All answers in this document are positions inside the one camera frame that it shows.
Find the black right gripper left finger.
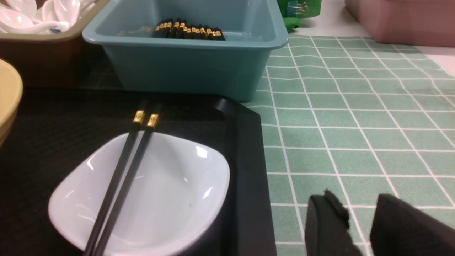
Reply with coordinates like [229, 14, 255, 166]
[305, 190, 362, 256]

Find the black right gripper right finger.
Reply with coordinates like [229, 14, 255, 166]
[369, 193, 455, 256]

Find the white square sauce dish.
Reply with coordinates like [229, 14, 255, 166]
[48, 132, 230, 256]

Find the black chopstick gold band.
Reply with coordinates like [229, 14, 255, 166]
[82, 100, 148, 256]
[91, 103, 163, 256]

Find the yellow noodle bowl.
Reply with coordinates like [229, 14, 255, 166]
[0, 60, 24, 146]

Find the green grid table mat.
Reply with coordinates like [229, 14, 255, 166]
[245, 34, 455, 256]

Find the blue plastic bin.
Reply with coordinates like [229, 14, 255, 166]
[82, 0, 289, 102]

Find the pink plastic bin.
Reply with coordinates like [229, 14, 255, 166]
[345, 0, 455, 47]

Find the green cloth backdrop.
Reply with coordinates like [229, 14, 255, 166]
[277, 0, 322, 33]

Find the pile of black chopsticks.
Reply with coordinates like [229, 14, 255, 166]
[151, 18, 226, 41]

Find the black serving tray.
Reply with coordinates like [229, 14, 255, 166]
[0, 89, 277, 256]

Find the brown plastic bin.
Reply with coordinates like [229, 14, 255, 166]
[0, 0, 108, 89]

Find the pile of white spoons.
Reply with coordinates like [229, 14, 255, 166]
[0, 0, 97, 34]

